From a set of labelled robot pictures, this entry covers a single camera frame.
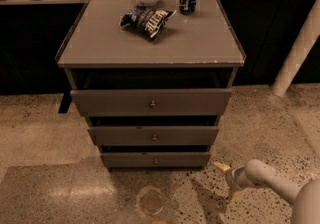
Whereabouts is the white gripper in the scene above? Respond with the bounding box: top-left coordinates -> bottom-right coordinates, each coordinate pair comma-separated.
213,162 -> 246,203

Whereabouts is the grey bottom drawer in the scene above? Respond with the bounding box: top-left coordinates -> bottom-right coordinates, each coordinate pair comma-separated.
101,152 -> 210,168

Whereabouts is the grey drawer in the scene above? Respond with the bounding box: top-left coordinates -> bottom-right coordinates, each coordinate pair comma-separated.
88,126 -> 219,146
101,152 -> 210,168
71,88 -> 231,117

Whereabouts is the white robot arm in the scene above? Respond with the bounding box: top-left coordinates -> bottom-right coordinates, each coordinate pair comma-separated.
213,159 -> 320,224

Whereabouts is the grey drawer cabinet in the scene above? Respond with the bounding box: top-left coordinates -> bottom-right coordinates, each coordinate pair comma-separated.
57,0 -> 245,156

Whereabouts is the grey top drawer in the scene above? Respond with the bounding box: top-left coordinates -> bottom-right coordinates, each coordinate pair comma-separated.
71,88 -> 231,117

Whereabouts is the grey middle drawer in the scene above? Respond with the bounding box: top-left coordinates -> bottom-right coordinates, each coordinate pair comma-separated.
88,126 -> 219,146

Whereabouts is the round floor plate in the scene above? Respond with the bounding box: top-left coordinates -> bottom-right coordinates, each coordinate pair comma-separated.
136,187 -> 165,216

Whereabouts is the white diagonal pole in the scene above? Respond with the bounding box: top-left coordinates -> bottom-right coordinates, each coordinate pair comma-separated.
271,0 -> 320,97

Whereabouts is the blue white chip bag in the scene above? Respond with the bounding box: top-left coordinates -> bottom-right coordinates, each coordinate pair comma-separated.
120,5 -> 175,40

